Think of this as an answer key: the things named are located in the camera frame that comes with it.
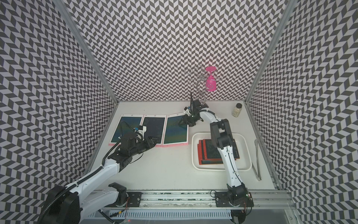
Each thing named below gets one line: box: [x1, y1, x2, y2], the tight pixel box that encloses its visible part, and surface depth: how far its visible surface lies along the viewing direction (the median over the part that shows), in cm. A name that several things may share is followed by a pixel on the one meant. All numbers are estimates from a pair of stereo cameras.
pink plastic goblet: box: [205, 66, 217, 92], surface depth 101 cm
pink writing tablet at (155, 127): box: [142, 114, 167, 146], surface depth 107 cm
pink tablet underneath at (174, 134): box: [161, 112, 189, 147], surface depth 98 cm
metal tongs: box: [251, 138, 262, 182], surface depth 86 cm
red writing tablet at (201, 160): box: [197, 139, 224, 166], surface depth 89 cm
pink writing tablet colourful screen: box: [108, 114, 145, 146], surface depth 104 cm
